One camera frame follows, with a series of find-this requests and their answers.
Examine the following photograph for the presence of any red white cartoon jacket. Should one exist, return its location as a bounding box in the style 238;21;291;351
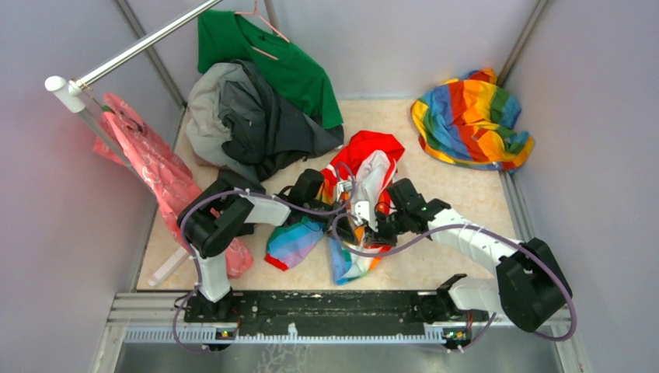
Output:
264;131;405;285

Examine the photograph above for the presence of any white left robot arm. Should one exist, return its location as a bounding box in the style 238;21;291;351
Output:
177;169;356;322

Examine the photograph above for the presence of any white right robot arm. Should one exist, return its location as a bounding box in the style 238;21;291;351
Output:
365;179;576;338

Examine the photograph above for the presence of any dark grey jacket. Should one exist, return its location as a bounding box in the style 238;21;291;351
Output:
185;60;344;185

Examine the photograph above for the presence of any rainbow striped garment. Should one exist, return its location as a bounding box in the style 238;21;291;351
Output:
410;68;535;173

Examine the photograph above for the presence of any green t-shirt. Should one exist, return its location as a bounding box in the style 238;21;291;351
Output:
197;10;343;129

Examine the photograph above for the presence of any pink clothes hanger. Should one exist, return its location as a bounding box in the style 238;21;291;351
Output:
232;1;291;62

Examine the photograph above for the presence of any pink patterned garment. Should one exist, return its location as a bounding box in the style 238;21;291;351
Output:
92;92;256;279

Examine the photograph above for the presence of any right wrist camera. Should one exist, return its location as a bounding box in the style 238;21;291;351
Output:
350;200;373;226

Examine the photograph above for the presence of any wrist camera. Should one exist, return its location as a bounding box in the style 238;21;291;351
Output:
334;180;354;197
350;200;373;226

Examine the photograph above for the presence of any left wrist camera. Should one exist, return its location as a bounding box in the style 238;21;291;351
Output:
334;180;354;197

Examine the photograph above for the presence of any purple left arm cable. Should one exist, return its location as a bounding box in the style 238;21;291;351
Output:
172;162;357;355

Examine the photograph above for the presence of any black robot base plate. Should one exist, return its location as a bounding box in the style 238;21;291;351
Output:
183;291;490;336

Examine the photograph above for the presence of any aluminium frame rail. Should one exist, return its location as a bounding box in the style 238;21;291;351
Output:
95;169;577;372

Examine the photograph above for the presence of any silver clothes rail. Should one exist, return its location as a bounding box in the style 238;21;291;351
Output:
44;1;219;175

